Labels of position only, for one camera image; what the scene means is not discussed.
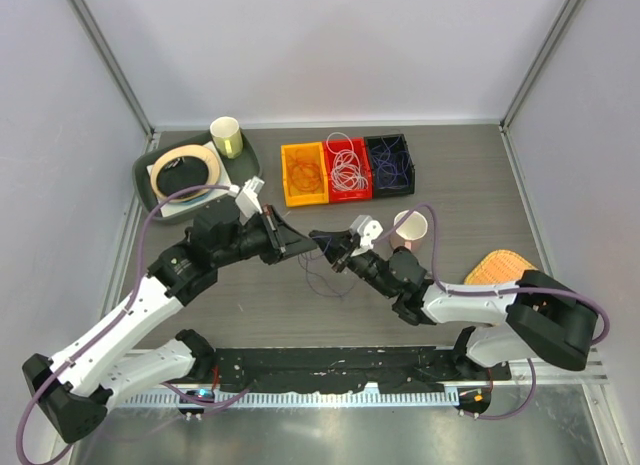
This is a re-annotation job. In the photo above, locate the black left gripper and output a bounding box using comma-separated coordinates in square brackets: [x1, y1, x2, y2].
[214, 204, 316, 268]

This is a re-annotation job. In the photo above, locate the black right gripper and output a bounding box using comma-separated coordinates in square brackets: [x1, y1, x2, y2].
[312, 228, 397, 299]

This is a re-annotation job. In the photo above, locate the purple thin cable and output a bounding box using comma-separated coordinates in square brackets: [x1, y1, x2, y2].
[369, 137, 415, 191]
[297, 234, 359, 300]

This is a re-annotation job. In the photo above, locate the white thin cable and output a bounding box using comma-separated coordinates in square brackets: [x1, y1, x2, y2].
[325, 131, 371, 194]

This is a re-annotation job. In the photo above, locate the orange thin cable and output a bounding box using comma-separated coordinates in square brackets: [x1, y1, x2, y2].
[287, 152, 326, 194]

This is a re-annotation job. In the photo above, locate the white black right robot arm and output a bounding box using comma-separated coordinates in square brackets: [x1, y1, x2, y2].
[309, 230, 598, 380]

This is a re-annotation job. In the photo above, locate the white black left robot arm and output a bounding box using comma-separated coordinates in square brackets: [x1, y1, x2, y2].
[22, 197, 316, 444]

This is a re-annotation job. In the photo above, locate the red plastic bin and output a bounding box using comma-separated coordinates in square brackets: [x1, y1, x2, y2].
[323, 133, 373, 203]

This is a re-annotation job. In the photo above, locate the pink white mug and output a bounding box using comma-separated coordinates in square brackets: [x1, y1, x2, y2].
[389, 210, 429, 252]

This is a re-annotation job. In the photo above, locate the yellow plastic bin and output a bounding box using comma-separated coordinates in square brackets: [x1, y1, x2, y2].
[281, 142, 329, 208]

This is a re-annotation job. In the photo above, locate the black plastic bin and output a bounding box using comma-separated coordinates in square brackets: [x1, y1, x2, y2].
[364, 134, 415, 199]

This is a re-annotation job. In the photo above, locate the beige wooden plate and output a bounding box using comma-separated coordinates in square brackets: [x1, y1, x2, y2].
[150, 144, 221, 199]

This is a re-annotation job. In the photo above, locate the white square board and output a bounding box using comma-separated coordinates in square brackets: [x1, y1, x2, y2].
[146, 139, 236, 219]

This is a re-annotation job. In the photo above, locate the cream yellow cup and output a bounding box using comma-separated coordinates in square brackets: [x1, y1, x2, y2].
[209, 116, 243, 159]

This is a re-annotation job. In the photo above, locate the black round disc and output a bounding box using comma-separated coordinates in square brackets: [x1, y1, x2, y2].
[155, 156, 209, 198]

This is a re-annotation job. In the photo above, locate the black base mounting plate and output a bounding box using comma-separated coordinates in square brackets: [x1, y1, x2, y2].
[205, 346, 511, 395]

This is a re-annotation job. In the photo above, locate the orange woven mat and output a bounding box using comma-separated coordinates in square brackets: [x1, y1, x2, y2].
[463, 249, 537, 285]

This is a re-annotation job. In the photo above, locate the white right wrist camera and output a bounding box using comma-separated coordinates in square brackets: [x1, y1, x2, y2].
[349, 215, 383, 256]

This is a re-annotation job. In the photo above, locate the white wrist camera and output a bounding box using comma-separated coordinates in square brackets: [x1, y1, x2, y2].
[228, 176, 265, 219]
[349, 215, 383, 256]

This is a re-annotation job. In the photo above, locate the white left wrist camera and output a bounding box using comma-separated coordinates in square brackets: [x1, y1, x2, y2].
[228, 176, 265, 219]

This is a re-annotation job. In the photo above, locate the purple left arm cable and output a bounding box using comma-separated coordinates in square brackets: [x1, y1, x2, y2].
[15, 184, 254, 465]

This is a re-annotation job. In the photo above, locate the aluminium rail frame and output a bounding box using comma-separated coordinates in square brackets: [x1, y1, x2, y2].
[119, 351, 608, 412]

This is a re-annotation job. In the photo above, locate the aluminium corner post right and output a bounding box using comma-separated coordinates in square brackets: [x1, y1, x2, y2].
[498, 0, 596, 134]

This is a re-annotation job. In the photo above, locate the aluminium corner post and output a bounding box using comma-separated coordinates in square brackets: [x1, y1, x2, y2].
[498, 0, 596, 134]
[67, 0, 154, 137]

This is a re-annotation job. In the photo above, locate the aluminium corner post left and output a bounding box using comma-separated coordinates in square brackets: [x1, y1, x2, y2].
[67, 0, 154, 137]

